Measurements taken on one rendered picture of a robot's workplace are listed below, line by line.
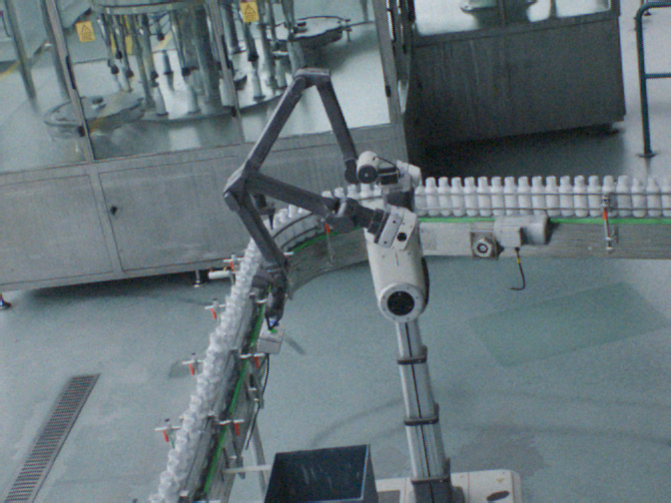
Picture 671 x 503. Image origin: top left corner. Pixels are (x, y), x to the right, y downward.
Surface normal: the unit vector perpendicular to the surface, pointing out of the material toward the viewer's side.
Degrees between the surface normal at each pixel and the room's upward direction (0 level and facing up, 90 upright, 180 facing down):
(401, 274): 101
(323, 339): 0
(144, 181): 90
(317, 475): 90
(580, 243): 90
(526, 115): 90
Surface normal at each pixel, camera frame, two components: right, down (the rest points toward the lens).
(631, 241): -0.39, 0.41
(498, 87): -0.09, 0.40
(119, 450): -0.16, -0.91
